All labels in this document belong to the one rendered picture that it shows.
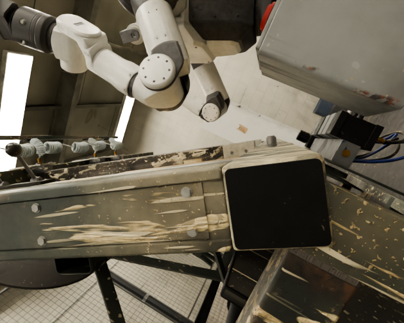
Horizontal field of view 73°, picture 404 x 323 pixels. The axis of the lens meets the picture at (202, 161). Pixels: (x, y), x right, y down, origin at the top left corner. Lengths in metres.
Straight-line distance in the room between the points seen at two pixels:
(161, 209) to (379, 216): 0.26
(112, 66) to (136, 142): 6.46
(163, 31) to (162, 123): 6.05
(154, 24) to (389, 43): 0.47
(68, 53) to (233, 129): 4.09
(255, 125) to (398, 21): 4.31
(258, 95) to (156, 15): 5.39
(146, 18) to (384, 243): 0.61
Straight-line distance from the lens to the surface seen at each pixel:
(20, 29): 0.80
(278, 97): 5.98
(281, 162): 0.33
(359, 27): 0.36
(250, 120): 4.63
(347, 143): 0.63
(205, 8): 0.86
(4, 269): 1.78
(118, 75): 0.65
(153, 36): 0.66
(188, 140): 6.46
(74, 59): 0.77
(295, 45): 0.35
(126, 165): 1.24
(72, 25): 0.73
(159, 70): 0.59
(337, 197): 0.35
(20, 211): 0.52
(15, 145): 0.83
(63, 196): 0.46
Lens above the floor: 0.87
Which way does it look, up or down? 11 degrees up
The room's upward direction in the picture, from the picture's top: 64 degrees counter-clockwise
